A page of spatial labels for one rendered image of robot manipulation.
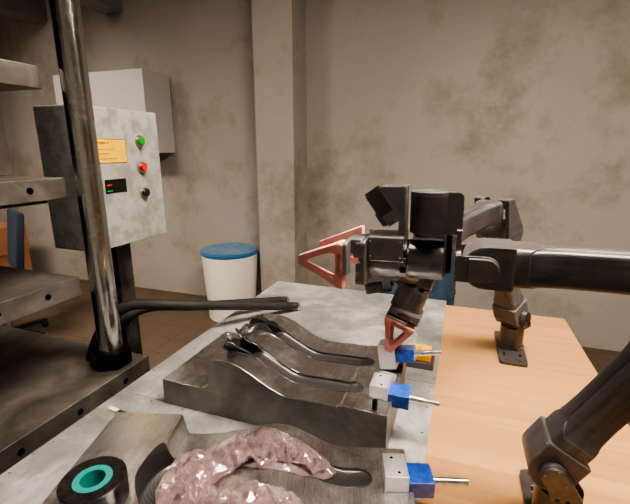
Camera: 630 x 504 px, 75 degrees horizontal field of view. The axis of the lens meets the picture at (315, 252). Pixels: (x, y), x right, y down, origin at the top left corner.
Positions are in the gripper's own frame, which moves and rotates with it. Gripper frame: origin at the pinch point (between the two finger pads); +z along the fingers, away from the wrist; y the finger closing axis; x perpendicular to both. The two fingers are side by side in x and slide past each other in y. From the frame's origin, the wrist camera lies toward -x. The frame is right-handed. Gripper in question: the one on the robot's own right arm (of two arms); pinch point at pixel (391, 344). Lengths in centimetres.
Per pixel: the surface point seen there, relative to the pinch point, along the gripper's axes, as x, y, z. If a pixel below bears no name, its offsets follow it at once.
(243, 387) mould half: -22.5, 17.2, 16.9
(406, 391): 6.5, 11.2, 3.4
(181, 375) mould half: -38.4, 14.1, 24.3
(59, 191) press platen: -84, 17, -2
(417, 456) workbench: 13.1, 13.4, 12.8
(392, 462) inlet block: 8.4, 27.2, 8.4
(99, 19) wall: -344, -193, -83
